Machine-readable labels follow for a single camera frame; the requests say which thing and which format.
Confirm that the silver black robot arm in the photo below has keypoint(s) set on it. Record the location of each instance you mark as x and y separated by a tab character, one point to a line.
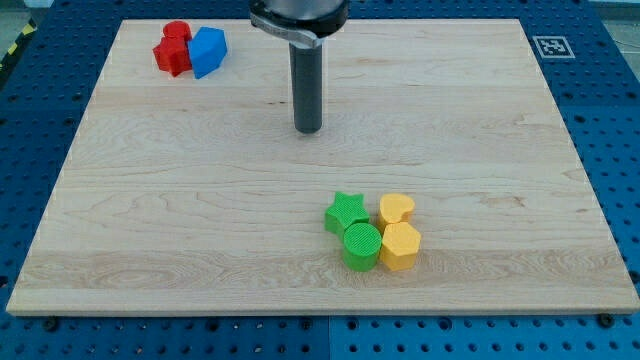
303	23

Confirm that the green star block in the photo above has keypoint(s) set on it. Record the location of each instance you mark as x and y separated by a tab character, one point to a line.
346	210

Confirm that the green cylinder block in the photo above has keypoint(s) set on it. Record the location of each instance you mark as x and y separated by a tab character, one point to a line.
361	245

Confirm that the yellow heart block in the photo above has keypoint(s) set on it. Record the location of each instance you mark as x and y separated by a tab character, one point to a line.
394	208

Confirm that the yellow hexagon block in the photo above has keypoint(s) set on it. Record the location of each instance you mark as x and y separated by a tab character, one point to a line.
400	246

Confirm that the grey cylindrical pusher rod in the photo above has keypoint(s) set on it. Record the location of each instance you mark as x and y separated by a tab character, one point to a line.
306	81

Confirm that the light wooden board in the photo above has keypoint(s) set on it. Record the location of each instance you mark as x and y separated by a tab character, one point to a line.
187	197

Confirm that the blue pentagon block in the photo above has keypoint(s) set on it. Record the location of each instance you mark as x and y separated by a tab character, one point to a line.
207	49

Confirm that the red star block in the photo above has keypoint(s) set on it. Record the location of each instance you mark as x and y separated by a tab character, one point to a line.
172	56

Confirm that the red cylinder block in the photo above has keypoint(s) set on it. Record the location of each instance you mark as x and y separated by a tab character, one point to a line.
177	29

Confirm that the white fiducial marker tag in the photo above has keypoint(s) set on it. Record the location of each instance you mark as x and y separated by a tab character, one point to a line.
553	47

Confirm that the black board stop bolt left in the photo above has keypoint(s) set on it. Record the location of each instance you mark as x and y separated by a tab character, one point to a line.
50	324

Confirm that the black board stop bolt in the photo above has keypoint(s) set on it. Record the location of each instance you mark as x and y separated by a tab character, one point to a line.
50	324
605	320

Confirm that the black board stop bolt right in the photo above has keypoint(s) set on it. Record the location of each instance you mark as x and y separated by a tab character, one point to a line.
605	320

